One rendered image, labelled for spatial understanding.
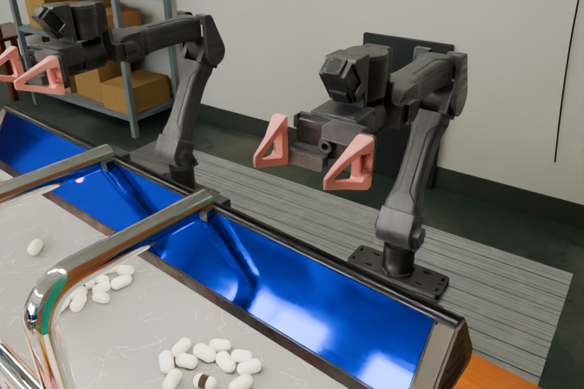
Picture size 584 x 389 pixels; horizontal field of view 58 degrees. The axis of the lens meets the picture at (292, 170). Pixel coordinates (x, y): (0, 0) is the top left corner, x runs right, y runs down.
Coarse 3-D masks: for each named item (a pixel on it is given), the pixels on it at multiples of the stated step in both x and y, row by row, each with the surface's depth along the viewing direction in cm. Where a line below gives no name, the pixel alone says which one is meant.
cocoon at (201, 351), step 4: (200, 344) 78; (204, 344) 78; (196, 348) 77; (200, 348) 77; (204, 348) 77; (208, 348) 77; (212, 348) 77; (196, 352) 77; (200, 352) 77; (204, 352) 77; (208, 352) 77; (212, 352) 77; (196, 356) 77; (200, 356) 77; (204, 356) 76; (208, 356) 76; (212, 356) 76; (204, 360) 77; (208, 360) 76; (212, 360) 77
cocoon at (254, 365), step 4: (248, 360) 75; (252, 360) 75; (256, 360) 75; (240, 364) 75; (244, 364) 75; (248, 364) 75; (252, 364) 75; (256, 364) 75; (260, 364) 75; (240, 368) 74; (244, 368) 74; (248, 368) 74; (252, 368) 74; (256, 368) 75; (260, 368) 75; (240, 372) 74; (244, 372) 74; (248, 372) 74; (252, 372) 75; (256, 372) 75
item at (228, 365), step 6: (222, 354) 76; (228, 354) 76; (216, 360) 76; (222, 360) 75; (228, 360) 75; (234, 360) 76; (222, 366) 75; (228, 366) 75; (234, 366) 75; (228, 372) 75
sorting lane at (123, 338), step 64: (0, 256) 100; (64, 256) 100; (0, 320) 85; (64, 320) 85; (128, 320) 85; (192, 320) 85; (128, 384) 74; (192, 384) 74; (256, 384) 74; (320, 384) 74
